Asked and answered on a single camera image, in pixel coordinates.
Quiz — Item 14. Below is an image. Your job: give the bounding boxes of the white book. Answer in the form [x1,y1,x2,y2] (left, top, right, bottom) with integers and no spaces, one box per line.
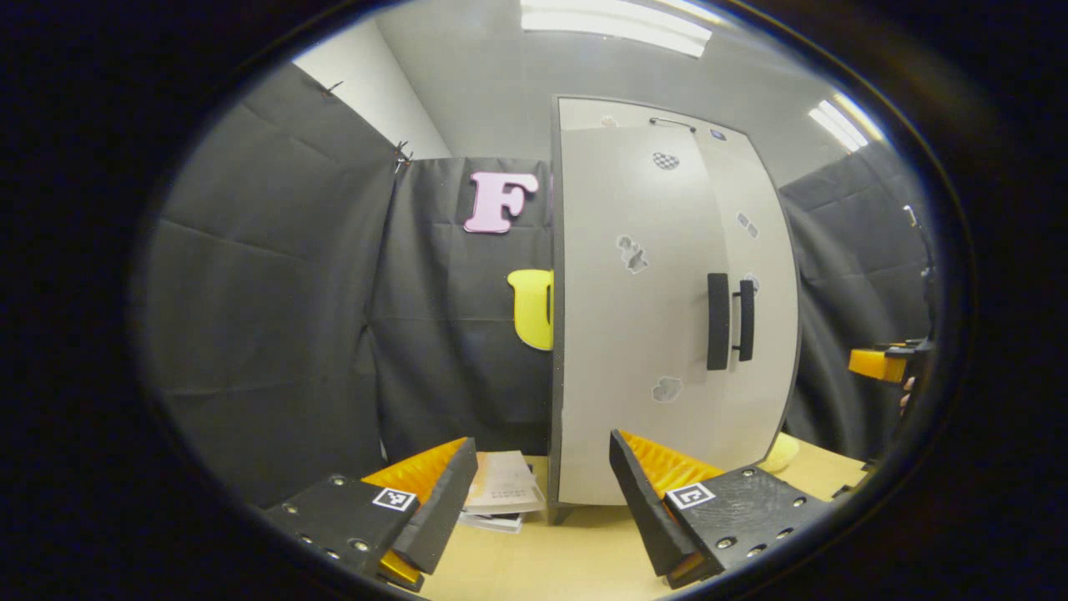
[456,510,526,534]

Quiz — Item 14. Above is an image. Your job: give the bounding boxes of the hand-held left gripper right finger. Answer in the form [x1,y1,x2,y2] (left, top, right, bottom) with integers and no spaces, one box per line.
[609,428,835,590]

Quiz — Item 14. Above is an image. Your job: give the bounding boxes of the black door handle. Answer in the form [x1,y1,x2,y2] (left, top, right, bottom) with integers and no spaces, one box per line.
[706,272,732,371]
[732,279,757,363]

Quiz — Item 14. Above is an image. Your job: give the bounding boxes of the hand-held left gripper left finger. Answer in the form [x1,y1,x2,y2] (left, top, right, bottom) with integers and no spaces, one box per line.
[263,436,480,593]

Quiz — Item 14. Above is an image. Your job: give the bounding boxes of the grey cabinet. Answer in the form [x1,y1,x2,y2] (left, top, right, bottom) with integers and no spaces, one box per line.
[547,94,804,527]

